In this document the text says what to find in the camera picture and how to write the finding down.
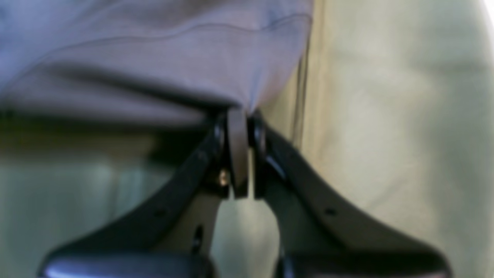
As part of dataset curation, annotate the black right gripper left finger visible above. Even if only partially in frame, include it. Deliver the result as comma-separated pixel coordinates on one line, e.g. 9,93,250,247
39,108,249,278

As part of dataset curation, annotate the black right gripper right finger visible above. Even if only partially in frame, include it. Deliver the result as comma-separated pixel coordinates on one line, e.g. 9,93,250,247
249,112,452,278

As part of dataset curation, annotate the grey t-shirt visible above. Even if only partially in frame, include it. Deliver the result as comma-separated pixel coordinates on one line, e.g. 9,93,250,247
1,0,313,127

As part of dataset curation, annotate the green table cloth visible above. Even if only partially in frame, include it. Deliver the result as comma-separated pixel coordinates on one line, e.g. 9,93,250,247
1,0,493,278

